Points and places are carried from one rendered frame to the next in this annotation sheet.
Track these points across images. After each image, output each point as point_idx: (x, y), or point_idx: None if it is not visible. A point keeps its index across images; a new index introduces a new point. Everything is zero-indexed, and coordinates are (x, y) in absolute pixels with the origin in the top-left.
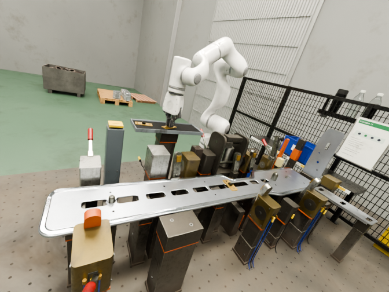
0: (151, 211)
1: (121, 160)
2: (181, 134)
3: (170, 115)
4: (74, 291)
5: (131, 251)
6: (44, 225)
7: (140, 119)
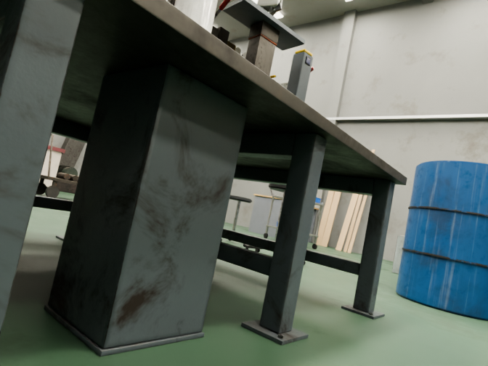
0: None
1: (287, 87)
2: (246, 26)
3: (269, 11)
4: None
5: None
6: None
7: (298, 35)
